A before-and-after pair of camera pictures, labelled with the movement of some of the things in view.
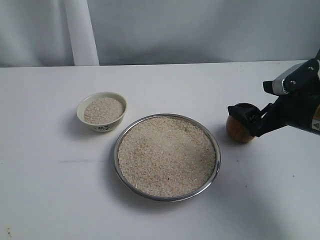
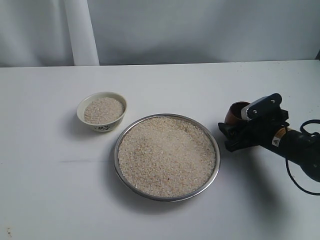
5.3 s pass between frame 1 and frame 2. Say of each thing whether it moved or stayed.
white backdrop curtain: stayed
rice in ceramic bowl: stayed
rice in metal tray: stayed
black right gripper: moved
